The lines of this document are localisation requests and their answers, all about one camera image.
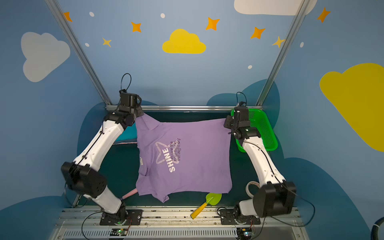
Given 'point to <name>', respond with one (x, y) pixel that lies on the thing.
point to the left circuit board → (118, 232)
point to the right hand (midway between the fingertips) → (232, 117)
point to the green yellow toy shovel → (211, 198)
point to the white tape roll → (247, 187)
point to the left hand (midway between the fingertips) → (137, 107)
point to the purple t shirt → (190, 158)
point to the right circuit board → (244, 233)
